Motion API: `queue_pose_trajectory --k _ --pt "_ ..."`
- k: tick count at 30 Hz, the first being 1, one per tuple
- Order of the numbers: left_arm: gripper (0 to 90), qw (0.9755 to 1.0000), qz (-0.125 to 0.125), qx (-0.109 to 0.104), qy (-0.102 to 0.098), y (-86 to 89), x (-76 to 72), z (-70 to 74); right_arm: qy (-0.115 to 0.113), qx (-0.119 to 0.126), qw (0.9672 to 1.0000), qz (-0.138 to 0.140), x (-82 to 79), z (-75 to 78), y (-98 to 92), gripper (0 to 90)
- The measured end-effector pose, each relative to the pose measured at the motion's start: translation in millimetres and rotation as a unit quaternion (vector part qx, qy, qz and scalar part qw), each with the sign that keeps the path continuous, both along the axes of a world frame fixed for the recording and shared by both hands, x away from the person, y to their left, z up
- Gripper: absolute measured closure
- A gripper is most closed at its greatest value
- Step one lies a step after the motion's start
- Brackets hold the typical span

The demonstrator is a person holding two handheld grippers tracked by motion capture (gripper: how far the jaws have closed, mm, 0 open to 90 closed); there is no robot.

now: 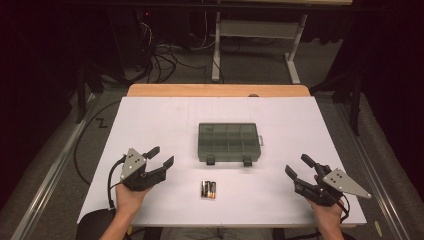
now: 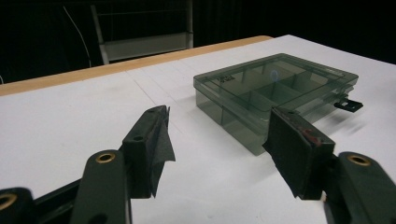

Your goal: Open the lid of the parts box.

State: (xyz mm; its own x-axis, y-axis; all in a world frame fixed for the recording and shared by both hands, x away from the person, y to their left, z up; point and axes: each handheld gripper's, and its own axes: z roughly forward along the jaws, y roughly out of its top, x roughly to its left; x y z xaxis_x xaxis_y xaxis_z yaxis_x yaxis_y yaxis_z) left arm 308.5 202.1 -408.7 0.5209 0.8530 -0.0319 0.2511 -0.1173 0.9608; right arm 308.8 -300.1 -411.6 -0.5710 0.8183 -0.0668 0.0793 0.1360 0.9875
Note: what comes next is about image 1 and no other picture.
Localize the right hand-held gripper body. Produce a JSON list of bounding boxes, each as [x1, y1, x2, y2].
[[293, 162, 372, 208]]

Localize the white-framed desk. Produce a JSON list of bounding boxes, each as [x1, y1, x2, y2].
[[211, 0, 354, 84]]

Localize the grey transparent compartment box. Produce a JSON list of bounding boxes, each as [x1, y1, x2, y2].
[[198, 122, 264, 168]]

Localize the person's right hand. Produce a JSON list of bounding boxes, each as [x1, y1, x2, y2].
[[306, 174, 345, 231]]

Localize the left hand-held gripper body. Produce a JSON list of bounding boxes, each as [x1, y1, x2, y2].
[[119, 147, 167, 192]]

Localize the black chair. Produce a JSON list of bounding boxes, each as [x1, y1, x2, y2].
[[75, 208, 117, 240]]

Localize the aluminium floor rail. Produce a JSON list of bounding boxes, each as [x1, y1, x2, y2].
[[334, 99, 406, 240], [9, 93, 97, 240]]

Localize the right hand-held gripper cable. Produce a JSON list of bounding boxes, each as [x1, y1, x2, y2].
[[333, 193, 351, 224]]

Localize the person's left hand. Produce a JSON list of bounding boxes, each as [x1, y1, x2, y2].
[[114, 182, 153, 218]]

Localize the tangle of black cables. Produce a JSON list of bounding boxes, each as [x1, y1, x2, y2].
[[138, 19, 208, 84]]

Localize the person's legs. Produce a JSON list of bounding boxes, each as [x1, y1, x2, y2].
[[159, 227, 275, 240]]

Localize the long black floor cable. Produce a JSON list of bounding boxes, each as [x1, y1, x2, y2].
[[73, 99, 122, 186]]

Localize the black metal stand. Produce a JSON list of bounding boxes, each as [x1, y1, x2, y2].
[[309, 73, 364, 136], [75, 62, 105, 125]]

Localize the dark computer case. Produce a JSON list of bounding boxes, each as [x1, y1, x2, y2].
[[108, 8, 155, 74]]

